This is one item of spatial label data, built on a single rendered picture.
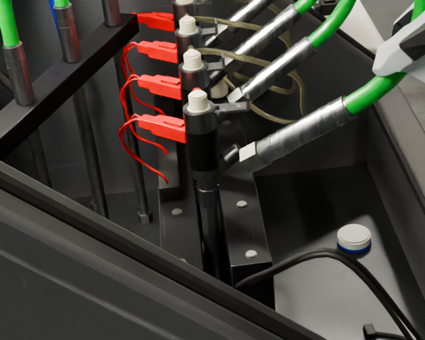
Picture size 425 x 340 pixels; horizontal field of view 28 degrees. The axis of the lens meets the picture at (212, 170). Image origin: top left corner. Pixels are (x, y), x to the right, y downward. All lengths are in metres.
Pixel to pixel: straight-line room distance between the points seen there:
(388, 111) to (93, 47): 0.37
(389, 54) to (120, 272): 0.24
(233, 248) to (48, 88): 0.23
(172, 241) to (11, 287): 0.43
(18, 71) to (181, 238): 0.21
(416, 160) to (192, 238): 0.28
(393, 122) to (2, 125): 0.46
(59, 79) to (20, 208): 0.49
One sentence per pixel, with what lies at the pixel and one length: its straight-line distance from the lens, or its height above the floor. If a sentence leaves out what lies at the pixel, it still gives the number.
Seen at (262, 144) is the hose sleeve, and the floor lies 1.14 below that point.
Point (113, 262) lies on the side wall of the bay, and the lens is 0.37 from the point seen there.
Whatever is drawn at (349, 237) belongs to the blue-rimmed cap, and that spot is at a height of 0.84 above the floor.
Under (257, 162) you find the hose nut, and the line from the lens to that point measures 0.63.
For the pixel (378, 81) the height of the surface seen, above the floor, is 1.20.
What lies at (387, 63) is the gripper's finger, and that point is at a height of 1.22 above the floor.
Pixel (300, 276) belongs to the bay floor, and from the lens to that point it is 0.97.
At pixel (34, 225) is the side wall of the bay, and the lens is 0.36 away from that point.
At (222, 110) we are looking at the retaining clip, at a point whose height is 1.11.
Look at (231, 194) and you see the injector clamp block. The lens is 0.85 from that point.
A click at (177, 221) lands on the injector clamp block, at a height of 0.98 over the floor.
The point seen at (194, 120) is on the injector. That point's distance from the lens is 0.71.
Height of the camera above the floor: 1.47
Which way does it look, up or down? 33 degrees down
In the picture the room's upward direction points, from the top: 6 degrees counter-clockwise
